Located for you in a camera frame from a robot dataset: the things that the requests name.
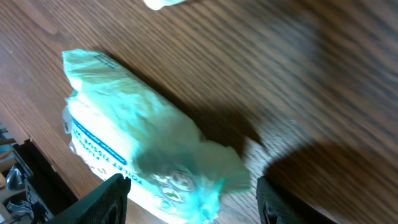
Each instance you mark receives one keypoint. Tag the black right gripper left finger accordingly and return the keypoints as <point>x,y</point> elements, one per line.
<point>106,204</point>

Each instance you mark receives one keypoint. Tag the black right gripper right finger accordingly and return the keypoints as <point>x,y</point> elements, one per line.
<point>278,206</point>

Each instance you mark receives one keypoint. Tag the light blue wipes pack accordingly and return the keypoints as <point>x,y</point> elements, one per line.
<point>120,125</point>

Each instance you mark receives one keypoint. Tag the beige pouch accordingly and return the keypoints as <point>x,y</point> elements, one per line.
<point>159,4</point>

